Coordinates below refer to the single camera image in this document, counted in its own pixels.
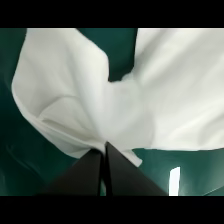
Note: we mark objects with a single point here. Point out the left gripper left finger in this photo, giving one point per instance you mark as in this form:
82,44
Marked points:
83,176

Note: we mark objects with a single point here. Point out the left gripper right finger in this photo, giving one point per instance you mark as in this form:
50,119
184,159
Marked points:
126,176

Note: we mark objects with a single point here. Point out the white shirt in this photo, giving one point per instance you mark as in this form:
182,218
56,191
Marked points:
173,96

